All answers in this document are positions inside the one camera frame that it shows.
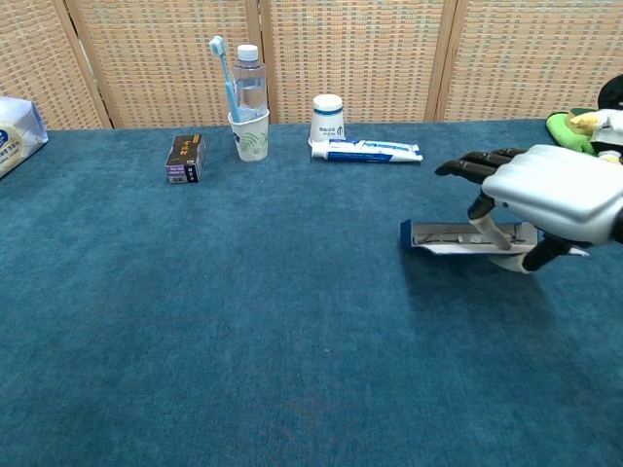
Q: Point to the black white plush toy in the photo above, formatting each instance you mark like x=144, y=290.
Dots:
x=613, y=92

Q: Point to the white tissue pack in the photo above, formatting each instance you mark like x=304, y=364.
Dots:
x=19, y=136

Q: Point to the light blue toothbrush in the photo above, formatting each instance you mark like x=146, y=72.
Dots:
x=229, y=78

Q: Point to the upturned white blue paper cup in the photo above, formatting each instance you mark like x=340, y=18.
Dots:
x=327, y=121

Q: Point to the green plush cushion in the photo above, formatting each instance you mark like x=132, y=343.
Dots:
x=564, y=133

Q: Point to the small dark cardboard box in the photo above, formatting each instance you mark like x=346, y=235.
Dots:
x=185, y=155

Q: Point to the woven bamboo folding screen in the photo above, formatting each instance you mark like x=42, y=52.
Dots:
x=365, y=58

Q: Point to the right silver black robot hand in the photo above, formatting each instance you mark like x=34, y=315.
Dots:
x=560, y=190

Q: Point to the white blue toothpaste tube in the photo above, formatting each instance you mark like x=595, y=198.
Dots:
x=365, y=152

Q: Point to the clear plastic water bottle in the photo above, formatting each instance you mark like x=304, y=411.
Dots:
x=250, y=82

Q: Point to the paper cup with leaf print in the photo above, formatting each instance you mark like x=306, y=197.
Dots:
x=250, y=141

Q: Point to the blue felt table cloth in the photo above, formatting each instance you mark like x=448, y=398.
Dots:
x=194, y=292

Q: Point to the blue glasses case grey lining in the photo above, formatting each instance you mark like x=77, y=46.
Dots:
x=409, y=236

